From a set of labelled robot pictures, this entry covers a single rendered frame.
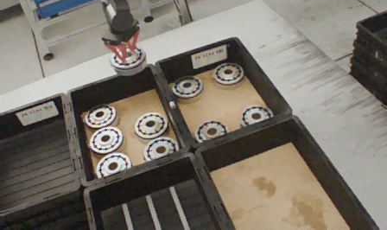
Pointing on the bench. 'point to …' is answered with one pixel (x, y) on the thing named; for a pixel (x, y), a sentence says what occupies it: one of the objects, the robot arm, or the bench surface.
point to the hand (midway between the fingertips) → (127, 53)
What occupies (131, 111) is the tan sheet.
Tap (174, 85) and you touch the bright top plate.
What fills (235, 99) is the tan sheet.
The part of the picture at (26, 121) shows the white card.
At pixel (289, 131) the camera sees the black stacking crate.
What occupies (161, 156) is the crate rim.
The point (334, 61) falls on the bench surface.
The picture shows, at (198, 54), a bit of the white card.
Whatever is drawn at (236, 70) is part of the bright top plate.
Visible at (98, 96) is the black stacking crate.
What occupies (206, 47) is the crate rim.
